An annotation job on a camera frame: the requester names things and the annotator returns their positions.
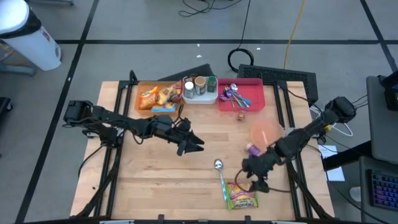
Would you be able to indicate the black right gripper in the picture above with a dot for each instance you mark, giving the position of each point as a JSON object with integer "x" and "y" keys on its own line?
{"x": 270, "y": 160}

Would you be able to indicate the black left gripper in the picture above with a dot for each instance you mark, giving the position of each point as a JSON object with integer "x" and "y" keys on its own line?
{"x": 175, "y": 135}

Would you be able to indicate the yellow and green ramen packet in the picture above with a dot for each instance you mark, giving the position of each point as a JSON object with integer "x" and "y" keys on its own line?
{"x": 241, "y": 199}

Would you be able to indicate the purple label spice jar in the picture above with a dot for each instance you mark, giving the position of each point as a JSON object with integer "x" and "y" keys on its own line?
{"x": 253, "y": 150}

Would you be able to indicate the white label spice jar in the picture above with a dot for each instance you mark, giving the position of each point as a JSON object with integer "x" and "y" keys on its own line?
{"x": 189, "y": 90}

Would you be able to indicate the green spice jar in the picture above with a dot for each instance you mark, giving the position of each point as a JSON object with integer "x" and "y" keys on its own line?
{"x": 212, "y": 84}

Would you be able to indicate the orange ramen packet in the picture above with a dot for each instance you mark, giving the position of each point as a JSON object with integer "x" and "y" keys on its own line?
{"x": 148, "y": 98}

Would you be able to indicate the teal silicone spoon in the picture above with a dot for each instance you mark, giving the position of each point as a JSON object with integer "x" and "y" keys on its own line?
{"x": 246, "y": 101}

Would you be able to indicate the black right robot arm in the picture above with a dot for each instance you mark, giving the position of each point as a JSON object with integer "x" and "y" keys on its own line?
{"x": 311, "y": 130}

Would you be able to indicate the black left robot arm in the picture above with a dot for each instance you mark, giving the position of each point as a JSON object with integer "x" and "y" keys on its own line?
{"x": 109, "y": 119}

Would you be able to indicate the white plastic bin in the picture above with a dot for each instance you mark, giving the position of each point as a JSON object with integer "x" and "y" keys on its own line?
{"x": 200, "y": 99}

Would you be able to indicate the translucent orange bowl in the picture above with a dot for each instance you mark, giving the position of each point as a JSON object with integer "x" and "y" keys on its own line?
{"x": 264, "y": 132}

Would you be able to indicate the small orange label jar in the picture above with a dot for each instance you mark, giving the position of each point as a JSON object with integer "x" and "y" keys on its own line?
{"x": 241, "y": 116}

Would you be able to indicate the orange plastic bin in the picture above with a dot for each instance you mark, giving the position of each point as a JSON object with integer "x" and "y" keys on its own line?
{"x": 138, "y": 93}

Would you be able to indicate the white paper sheet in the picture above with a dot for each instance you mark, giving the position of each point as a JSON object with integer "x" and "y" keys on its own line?
{"x": 326, "y": 151}

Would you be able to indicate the red plastic bin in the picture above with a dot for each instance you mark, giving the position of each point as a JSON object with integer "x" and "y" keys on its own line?
{"x": 256, "y": 93}

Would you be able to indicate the yellow connector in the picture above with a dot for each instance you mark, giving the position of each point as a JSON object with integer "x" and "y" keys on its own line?
{"x": 327, "y": 127}

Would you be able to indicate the white computer mouse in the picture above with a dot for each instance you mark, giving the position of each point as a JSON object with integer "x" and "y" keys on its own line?
{"x": 355, "y": 193}

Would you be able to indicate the dark desk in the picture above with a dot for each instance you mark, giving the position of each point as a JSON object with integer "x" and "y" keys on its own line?
{"x": 365, "y": 186}

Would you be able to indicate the black keyboard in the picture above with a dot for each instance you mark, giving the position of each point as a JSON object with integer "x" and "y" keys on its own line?
{"x": 385, "y": 189}

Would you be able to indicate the black desktop device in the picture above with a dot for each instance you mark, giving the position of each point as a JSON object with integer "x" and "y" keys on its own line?
{"x": 392, "y": 96}

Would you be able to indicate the grey stand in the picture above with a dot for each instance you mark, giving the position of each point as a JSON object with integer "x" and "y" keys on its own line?
{"x": 18, "y": 70}
{"x": 53, "y": 2}

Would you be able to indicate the white trash can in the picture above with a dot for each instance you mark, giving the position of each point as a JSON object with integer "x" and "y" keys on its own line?
{"x": 28, "y": 34}

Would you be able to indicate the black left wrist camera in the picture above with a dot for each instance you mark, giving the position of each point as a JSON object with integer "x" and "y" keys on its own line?
{"x": 184, "y": 124}

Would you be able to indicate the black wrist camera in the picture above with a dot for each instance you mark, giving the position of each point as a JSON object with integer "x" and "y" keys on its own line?
{"x": 252, "y": 165}
{"x": 184, "y": 124}

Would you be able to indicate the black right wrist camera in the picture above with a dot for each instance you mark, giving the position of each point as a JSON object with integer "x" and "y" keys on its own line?
{"x": 252, "y": 165}

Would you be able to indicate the black table frame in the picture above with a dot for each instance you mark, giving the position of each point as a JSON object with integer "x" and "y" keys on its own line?
{"x": 186, "y": 222}

